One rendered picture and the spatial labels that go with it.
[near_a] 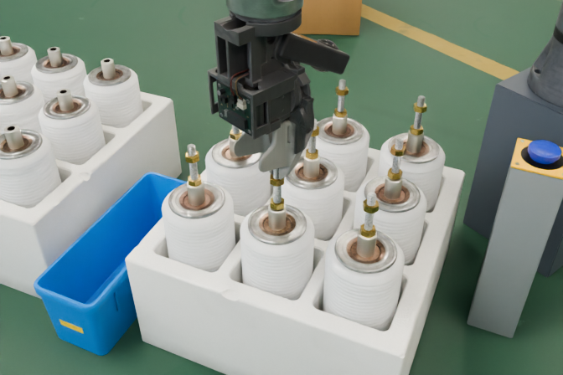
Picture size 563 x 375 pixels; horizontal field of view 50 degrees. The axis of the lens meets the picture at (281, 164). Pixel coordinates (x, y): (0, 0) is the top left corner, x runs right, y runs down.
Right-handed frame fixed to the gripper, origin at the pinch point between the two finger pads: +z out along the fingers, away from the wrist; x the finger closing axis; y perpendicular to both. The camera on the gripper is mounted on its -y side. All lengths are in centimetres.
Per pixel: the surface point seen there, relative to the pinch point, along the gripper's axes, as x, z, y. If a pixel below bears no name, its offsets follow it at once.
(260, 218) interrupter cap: -2.1, 9.1, 1.7
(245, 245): -1.1, 10.7, 5.3
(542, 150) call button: 19.4, 1.5, -27.3
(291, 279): 4.3, 14.7, 2.5
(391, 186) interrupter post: 6.8, 7.1, -13.7
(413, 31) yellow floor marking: -54, 34, -107
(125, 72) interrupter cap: -48.3, 8.9, -7.1
